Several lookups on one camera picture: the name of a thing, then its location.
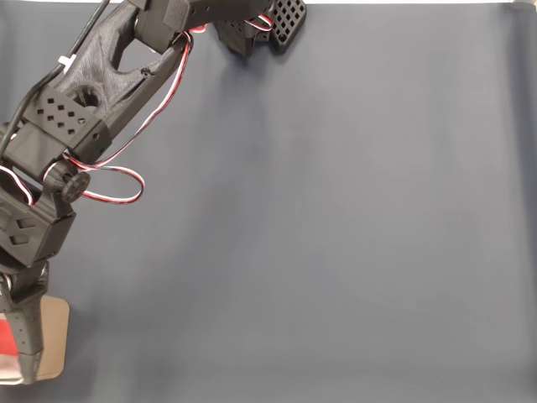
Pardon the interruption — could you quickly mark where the red white black servo cable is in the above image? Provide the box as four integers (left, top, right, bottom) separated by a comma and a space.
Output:
62, 14, 274, 206

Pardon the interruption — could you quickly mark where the red cube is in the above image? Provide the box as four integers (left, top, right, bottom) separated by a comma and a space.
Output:
0, 320, 19, 358

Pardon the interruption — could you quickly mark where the dark grey table mat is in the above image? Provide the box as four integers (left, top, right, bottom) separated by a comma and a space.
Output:
0, 3, 537, 403

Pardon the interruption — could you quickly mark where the beige box with white inside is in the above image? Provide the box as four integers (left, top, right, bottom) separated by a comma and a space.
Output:
0, 295, 70, 385

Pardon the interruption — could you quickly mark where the white looping servo cable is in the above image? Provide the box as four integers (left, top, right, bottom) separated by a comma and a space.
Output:
0, 165, 35, 207

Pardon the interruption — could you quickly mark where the black camera cable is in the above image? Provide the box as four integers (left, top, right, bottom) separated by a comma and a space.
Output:
0, 0, 112, 154

